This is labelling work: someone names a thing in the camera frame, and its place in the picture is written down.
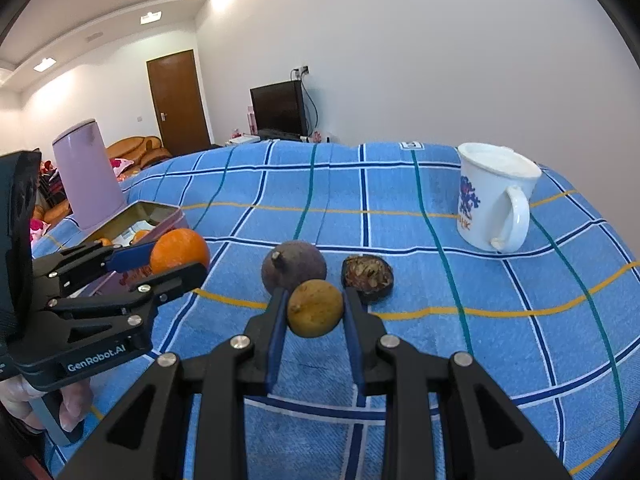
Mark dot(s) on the small orange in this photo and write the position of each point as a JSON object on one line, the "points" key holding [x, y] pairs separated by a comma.
{"points": [[102, 242], [140, 235]]}

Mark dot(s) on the lilac plastic jug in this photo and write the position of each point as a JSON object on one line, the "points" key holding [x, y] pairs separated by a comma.
{"points": [[87, 180]]}

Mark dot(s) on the person's left hand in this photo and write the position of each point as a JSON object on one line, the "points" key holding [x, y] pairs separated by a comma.
{"points": [[75, 405]]}

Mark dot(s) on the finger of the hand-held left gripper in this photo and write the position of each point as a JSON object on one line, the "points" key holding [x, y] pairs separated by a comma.
{"points": [[170, 280], [130, 256]]}

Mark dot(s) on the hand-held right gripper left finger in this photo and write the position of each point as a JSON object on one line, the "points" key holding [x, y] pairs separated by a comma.
{"points": [[275, 355]]}

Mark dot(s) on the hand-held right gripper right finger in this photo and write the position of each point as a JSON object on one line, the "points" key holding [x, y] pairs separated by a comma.
{"points": [[352, 355]]}

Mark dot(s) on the large orange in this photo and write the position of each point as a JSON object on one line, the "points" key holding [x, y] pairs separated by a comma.
{"points": [[180, 252]]}

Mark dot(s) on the black television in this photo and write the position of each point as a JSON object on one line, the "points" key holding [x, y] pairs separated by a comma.
{"points": [[277, 107]]}

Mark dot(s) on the small brown round fruit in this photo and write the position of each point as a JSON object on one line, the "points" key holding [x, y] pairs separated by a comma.
{"points": [[315, 310]]}

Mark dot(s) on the pink metal tin box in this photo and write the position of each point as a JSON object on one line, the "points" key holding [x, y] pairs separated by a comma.
{"points": [[172, 220]]}

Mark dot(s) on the white printed mug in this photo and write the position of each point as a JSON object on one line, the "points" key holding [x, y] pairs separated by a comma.
{"points": [[480, 200]]}

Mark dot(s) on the brown sofa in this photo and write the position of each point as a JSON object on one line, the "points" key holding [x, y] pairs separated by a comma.
{"points": [[142, 150]]}

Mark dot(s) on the purple passion fruit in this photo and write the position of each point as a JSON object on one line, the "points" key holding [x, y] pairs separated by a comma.
{"points": [[295, 265]]}

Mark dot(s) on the wall socket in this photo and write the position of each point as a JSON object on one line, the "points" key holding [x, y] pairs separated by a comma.
{"points": [[303, 70]]}

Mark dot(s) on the pink floral cushion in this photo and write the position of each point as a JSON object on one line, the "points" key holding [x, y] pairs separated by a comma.
{"points": [[121, 166]]}

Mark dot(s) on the blue plaid blanket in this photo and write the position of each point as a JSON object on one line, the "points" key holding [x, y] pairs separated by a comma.
{"points": [[400, 220]]}

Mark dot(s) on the square ceiling light panel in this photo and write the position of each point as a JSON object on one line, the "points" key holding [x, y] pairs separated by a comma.
{"points": [[151, 17], [44, 64]]}

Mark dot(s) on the brown wooden door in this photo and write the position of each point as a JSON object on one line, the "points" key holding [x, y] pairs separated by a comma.
{"points": [[177, 100]]}

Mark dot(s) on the white television cabinet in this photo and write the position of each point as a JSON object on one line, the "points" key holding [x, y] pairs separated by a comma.
{"points": [[242, 139]]}

